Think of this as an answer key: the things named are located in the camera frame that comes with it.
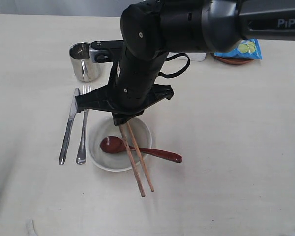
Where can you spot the silver metal fork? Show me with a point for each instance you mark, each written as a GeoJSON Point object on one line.
{"type": "Point", "coordinates": [81, 155]}

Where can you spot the brown round wooden plate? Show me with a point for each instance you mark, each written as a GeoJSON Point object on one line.
{"type": "Point", "coordinates": [232, 61]}

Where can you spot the glossy ceramic bowl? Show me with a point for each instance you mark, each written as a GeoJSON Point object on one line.
{"type": "Point", "coordinates": [115, 162]}

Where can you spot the white perforated plastic basket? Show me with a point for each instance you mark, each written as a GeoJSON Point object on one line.
{"type": "Point", "coordinates": [197, 56]}

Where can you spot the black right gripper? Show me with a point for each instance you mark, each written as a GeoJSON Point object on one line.
{"type": "Point", "coordinates": [131, 87]}

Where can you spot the blue chips snack bag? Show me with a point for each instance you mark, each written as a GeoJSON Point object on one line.
{"type": "Point", "coordinates": [247, 49]}

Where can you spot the brown wooden chopstick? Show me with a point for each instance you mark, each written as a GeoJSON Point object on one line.
{"type": "Point", "coordinates": [147, 175]}
{"type": "Point", "coordinates": [136, 174]}

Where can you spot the silver metal table knife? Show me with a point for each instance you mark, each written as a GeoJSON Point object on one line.
{"type": "Point", "coordinates": [71, 117]}

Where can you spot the stainless steel cup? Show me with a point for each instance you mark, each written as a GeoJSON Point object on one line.
{"type": "Point", "coordinates": [84, 69]}

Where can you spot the dark wooden spoon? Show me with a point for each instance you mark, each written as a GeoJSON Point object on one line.
{"type": "Point", "coordinates": [114, 145]}

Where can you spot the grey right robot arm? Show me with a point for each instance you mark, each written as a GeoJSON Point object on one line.
{"type": "Point", "coordinates": [152, 29]}

